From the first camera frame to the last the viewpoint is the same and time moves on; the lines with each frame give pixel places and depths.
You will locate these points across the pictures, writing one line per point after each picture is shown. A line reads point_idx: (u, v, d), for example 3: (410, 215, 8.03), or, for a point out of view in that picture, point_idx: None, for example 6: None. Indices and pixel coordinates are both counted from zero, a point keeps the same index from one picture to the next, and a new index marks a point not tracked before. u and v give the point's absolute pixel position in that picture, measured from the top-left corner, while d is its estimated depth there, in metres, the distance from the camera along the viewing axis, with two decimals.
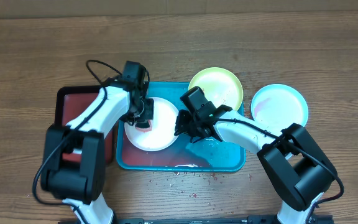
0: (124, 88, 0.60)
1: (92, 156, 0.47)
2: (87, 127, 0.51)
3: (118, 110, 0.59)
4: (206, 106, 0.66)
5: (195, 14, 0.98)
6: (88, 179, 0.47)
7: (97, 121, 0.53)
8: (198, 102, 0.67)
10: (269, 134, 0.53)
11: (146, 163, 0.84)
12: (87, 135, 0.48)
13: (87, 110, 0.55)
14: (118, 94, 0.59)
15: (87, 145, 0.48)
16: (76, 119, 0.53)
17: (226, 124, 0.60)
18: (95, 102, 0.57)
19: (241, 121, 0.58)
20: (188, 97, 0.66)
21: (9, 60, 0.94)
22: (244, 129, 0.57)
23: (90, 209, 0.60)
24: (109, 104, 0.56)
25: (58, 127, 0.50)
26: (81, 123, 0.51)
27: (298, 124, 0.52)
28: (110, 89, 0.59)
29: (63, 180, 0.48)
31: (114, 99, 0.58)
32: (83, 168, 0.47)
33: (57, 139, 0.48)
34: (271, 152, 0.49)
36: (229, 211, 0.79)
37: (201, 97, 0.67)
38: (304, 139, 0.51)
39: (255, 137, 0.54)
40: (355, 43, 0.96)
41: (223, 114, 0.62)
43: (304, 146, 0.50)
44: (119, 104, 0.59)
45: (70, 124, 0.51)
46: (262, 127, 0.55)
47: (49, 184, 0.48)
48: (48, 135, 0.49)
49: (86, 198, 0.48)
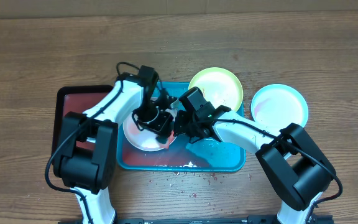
0: (139, 83, 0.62)
1: (105, 145, 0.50)
2: (102, 117, 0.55)
3: (130, 103, 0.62)
4: (205, 106, 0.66)
5: (195, 14, 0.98)
6: (100, 167, 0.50)
7: (112, 112, 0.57)
8: (197, 102, 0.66)
10: (268, 134, 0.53)
11: (146, 163, 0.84)
12: (101, 125, 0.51)
13: (104, 101, 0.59)
14: (133, 88, 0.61)
15: (101, 134, 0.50)
16: (92, 108, 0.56)
17: (225, 124, 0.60)
18: (111, 94, 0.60)
19: (240, 121, 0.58)
20: (186, 98, 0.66)
21: (9, 60, 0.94)
22: (243, 129, 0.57)
23: (96, 201, 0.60)
24: (123, 96, 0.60)
25: (74, 115, 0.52)
26: (96, 113, 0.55)
27: (297, 124, 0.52)
28: (125, 83, 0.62)
29: (76, 166, 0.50)
31: (128, 93, 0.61)
32: (96, 157, 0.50)
33: (73, 126, 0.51)
34: (270, 152, 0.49)
36: (229, 211, 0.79)
37: (200, 97, 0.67)
38: (304, 139, 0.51)
39: (253, 137, 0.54)
40: (355, 43, 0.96)
41: (222, 115, 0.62)
43: (303, 147, 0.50)
44: (134, 99, 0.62)
45: (86, 113, 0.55)
46: (261, 127, 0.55)
47: (62, 170, 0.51)
48: (65, 122, 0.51)
49: (96, 185, 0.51)
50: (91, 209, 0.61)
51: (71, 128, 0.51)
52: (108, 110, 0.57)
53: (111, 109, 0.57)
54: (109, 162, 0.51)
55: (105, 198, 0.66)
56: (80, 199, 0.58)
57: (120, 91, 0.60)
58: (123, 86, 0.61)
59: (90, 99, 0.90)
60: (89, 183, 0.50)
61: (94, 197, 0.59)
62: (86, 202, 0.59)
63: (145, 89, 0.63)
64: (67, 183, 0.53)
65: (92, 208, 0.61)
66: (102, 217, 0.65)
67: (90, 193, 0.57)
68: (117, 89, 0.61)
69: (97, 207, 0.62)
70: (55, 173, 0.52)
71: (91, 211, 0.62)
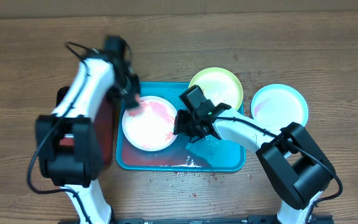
0: (104, 58, 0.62)
1: (85, 144, 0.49)
2: (74, 113, 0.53)
3: (102, 84, 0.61)
4: (205, 104, 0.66)
5: (196, 14, 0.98)
6: (86, 162, 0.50)
7: (84, 102, 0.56)
8: (197, 101, 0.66)
10: (268, 132, 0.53)
11: (146, 163, 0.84)
12: (76, 123, 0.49)
13: (73, 92, 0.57)
14: (102, 65, 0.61)
15: (77, 134, 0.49)
16: (61, 106, 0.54)
17: (225, 122, 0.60)
18: (79, 80, 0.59)
19: (240, 119, 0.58)
20: (187, 96, 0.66)
21: (9, 60, 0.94)
22: (243, 127, 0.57)
23: (89, 196, 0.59)
24: (91, 81, 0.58)
25: (45, 118, 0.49)
26: (66, 111, 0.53)
27: (298, 124, 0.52)
28: (91, 62, 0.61)
29: (61, 166, 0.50)
31: (96, 75, 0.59)
32: (78, 154, 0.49)
33: (45, 130, 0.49)
34: (271, 151, 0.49)
36: (229, 211, 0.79)
37: (200, 95, 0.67)
38: (303, 138, 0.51)
39: (254, 135, 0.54)
40: (355, 43, 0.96)
41: (221, 113, 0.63)
43: (304, 145, 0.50)
44: (105, 77, 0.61)
45: (56, 113, 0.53)
46: (261, 126, 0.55)
47: (48, 172, 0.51)
48: (36, 127, 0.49)
49: (86, 178, 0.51)
50: (86, 204, 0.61)
51: (45, 132, 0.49)
52: (78, 102, 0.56)
53: (81, 100, 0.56)
54: (95, 155, 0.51)
55: (99, 193, 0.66)
56: (73, 196, 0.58)
57: (86, 74, 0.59)
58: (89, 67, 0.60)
59: None
60: (79, 178, 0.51)
61: (87, 193, 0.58)
62: (79, 198, 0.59)
63: (112, 60, 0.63)
64: (57, 182, 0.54)
65: (87, 205, 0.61)
66: (99, 213, 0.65)
67: (82, 189, 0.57)
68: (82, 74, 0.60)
69: (92, 202, 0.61)
70: (42, 175, 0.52)
71: (87, 210, 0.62)
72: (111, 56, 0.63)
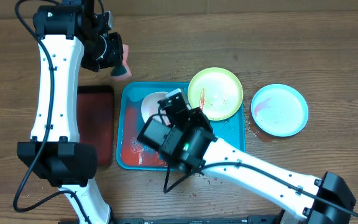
0: (65, 20, 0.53)
1: (75, 163, 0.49)
2: (55, 134, 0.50)
3: (74, 70, 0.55)
4: (170, 137, 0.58)
5: (195, 14, 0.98)
6: (80, 173, 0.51)
7: (61, 116, 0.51)
8: (159, 135, 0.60)
10: (304, 192, 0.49)
11: (145, 163, 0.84)
12: (59, 150, 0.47)
13: (43, 95, 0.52)
14: (64, 50, 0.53)
15: (64, 159, 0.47)
16: (39, 127, 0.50)
17: (223, 168, 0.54)
18: (45, 77, 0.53)
19: (245, 164, 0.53)
20: (147, 134, 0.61)
21: (9, 60, 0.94)
22: (253, 178, 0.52)
23: (87, 196, 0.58)
24: (59, 75, 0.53)
25: (27, 146, 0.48)
26: (46, 133, 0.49)
27: (335, 176, 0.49)
28: (50, 38, 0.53)
29: (58, 176, 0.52)
31: (63, 66, 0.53)
32: (71, 169, 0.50)
33: (30, 158, 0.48)
34: (316, 219, 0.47)
36: (229, 211, 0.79)
37: (158, 129, 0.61)
38: (342, 191, 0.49)
39: (281, 195, 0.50)
40: (355, 43, 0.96)
41: (196, 143, 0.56)
43: (342, 199, 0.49)
44: (73, 59, 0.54)
45: (36, 136, 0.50)
46: (285, 180, 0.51)
47: (48, 178, 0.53)
48: (20, 155, 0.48)
49: (84, 178, 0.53)
50: (84, 204, 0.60)
51: (31, 159, 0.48)
52: (52, 114, 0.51)
53: (57, 106, 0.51)
54: (87, 163, 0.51)
55: (98, 193, 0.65)
56: (71, 196, 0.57)
57: (51, 68, 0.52)
58: (50, 58, 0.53)
59: (89, 99, 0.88)
60: (78, 178, 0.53)
61: (85, 193, 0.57)
62: (78, 198, 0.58)
63: (78, 20, 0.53)
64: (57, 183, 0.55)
65: (86, 204, 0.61)
66: (97, 213, 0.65)
67: (79, 189, 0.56)
68: (46, 68, 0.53)
69: (90, 202, 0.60)
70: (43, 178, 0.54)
71: (86, 210, 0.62)
72: (76, 15, 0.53)
